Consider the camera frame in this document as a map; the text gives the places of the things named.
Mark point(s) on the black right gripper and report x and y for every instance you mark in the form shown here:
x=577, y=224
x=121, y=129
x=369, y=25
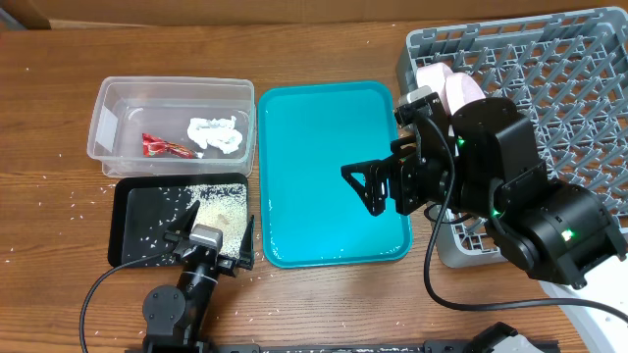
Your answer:
x=402, y=168

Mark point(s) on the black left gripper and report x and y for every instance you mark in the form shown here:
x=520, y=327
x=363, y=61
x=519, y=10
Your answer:
x=229, y=265

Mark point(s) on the pile of rice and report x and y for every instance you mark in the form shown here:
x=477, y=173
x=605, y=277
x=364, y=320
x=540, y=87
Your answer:
x=222, y=206

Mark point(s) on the white tissue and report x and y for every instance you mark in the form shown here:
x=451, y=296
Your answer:
x=218, y=133

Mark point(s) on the red snack wrapper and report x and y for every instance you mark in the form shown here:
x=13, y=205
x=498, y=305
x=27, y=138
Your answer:
x=155, y=146

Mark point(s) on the large white plate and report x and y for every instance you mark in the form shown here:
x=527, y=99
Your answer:
x=460, y=90

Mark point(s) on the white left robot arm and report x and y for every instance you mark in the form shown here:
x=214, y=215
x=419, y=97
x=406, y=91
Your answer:
x=175, y=314

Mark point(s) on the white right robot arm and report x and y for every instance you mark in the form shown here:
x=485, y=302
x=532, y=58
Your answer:
x=482, y=161

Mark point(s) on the grey dishwasher rack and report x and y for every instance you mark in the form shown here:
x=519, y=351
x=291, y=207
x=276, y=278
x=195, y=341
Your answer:
x=567, y=72

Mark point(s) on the teal serving tray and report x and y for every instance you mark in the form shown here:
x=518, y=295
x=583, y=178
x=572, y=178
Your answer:
x=310, y=215

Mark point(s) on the black tray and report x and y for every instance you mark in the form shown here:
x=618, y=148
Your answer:
x=123, y=242

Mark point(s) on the clear plastic bin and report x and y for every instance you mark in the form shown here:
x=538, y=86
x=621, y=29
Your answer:
x=126, y=107

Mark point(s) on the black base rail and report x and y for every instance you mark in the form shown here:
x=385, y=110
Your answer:
x=500, y=337

